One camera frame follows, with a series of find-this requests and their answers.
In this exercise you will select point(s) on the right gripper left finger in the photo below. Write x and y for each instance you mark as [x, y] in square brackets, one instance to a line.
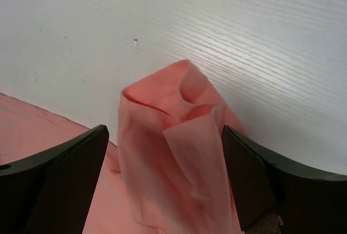
[52, 191]

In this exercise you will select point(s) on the pink t-shirt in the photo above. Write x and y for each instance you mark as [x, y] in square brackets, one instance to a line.
[167, 173]

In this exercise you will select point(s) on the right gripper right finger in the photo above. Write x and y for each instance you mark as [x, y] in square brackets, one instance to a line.
[274, 194]

